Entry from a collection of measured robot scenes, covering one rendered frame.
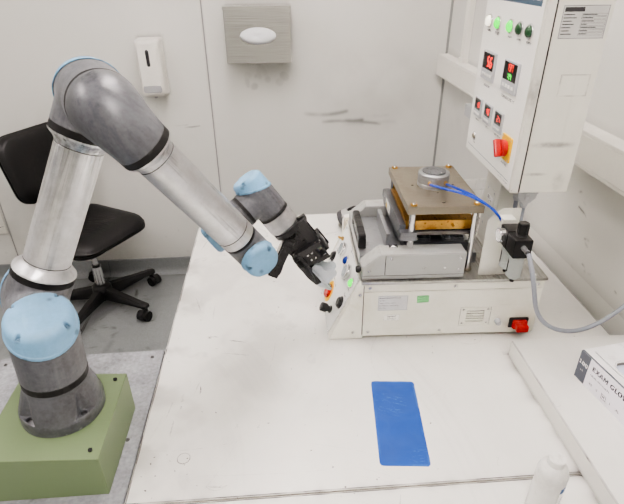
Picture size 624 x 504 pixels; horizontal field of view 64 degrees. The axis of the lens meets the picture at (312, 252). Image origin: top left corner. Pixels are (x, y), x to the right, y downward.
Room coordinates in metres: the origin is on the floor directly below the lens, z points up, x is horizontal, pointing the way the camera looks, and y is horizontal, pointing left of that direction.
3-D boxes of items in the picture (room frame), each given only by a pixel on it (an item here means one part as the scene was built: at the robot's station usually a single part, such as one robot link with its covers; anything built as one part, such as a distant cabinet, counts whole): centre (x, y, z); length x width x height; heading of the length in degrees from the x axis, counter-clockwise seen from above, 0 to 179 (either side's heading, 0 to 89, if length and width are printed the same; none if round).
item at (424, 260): (1.06, -0.24, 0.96); 0.26 x 0.05 x 0.07; 92
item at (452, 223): (1.19, -0.31, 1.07); 0.22 x 0.17 x 0.10; 2
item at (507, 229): (0.98, -0.45, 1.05); 0.15 x 0.05 x 0.15; 2
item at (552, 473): (0.55, -0.40, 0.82); 0.05 x 0.05 x 0.14
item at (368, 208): (1.34, -0.24, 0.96); 0.25 x 0.05 x 0.07; 92
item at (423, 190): (1.18, -0.34, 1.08); 0.31 x 0.24 x 0.13; 2
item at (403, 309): (1.18, -0.30, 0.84); 0.53 x 0.37 x 0.17; 92
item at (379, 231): (1.20, -0.26, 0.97); 0.30 x 0.22 x 0.08; 92
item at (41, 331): (0.71, 0.48, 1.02); 0.13 x 0.12 x 0.14; 31
